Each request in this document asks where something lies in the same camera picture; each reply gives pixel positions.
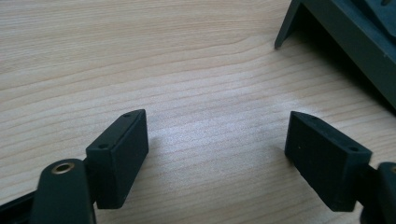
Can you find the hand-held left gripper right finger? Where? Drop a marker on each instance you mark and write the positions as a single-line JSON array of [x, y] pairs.
[[323, 161]]

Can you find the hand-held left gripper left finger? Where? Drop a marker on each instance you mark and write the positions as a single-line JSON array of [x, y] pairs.
[[120, 165]]

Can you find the dark green plastic rack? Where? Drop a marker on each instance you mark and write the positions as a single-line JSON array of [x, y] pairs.
[[358, 34]]

